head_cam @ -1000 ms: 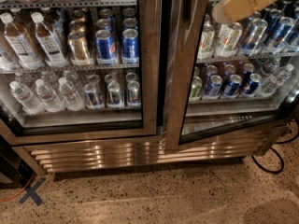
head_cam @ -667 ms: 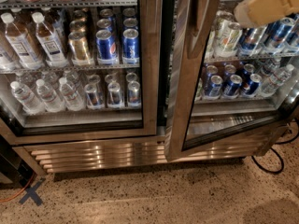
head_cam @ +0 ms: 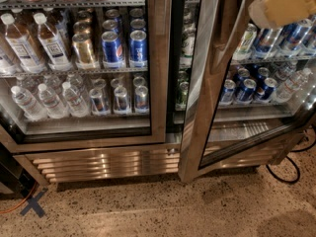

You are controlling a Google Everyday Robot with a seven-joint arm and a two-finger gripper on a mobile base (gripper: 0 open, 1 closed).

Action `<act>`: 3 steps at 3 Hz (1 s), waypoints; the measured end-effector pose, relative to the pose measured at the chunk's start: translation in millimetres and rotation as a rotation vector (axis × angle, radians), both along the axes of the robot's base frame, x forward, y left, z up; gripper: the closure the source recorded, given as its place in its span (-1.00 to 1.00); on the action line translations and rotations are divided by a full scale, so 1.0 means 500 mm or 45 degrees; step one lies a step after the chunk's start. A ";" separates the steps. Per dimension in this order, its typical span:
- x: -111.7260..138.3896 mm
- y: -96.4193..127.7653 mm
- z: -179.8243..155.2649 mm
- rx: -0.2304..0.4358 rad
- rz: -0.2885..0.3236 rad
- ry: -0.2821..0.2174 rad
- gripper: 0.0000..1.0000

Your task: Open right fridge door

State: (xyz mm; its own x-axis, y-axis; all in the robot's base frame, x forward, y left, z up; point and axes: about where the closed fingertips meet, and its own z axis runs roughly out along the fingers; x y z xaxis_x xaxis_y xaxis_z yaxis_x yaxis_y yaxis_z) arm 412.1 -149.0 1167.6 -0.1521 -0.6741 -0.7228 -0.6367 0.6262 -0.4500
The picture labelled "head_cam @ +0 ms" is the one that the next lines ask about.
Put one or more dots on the yellow foam-covered gripper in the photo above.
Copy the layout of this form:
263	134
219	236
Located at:
285	4

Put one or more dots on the glass fridge door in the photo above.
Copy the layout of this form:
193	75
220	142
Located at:
221	25
94	17

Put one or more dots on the stainless steel fridge base grille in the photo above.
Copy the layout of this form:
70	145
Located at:
136	161

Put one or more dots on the silver blue can far right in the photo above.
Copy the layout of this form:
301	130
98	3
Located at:
291	44

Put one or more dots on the silver blue energy can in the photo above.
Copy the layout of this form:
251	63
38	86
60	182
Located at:
265	42

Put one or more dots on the white 7up can right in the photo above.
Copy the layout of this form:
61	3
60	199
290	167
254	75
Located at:
243	50

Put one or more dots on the blue can lower right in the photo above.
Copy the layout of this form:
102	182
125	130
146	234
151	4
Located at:
265	90

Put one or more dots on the water bottle right compartment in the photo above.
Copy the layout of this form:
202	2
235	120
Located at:
291	85

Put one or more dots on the blue can lower middle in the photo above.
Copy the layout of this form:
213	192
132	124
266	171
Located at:
245	91

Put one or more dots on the blue can lower left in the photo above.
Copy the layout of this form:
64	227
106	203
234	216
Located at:
227	92

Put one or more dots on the blue pepsi can right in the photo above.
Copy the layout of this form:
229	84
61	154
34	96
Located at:
138	48

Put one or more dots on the blue pepsi can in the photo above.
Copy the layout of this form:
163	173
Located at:
112	49
138	48

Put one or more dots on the red bull can right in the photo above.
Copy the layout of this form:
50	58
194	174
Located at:
141	102

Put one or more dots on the red bull can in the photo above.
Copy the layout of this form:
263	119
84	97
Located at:
141	102
121	101
100	105

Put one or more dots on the blue pepsi can left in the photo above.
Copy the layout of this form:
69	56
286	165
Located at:
112	49

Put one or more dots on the red bull can middle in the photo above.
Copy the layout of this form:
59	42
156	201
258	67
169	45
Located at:
121	101

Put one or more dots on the gold soda can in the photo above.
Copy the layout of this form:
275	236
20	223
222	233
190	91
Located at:
86	58

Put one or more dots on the red bull can left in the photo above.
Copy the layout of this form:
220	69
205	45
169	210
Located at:
100	105

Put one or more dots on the water bottle right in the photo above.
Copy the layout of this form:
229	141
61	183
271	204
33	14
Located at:
76	103

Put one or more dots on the water bottle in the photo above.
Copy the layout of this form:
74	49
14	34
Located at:
28	103
55	107
76	103

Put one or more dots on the tea bottle white cap right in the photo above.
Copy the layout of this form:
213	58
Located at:
53	43

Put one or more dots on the tea bottle white cap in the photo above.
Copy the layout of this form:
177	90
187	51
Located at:
23	44
53	43

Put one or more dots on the water bottle middle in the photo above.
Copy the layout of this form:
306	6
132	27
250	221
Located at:
55	107

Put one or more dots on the tea bottle white cap left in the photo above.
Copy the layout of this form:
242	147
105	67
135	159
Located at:
23	44

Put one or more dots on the water bottle left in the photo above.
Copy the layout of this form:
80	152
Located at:
28	103

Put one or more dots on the blue tape cross marker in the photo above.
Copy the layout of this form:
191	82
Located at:
33	204

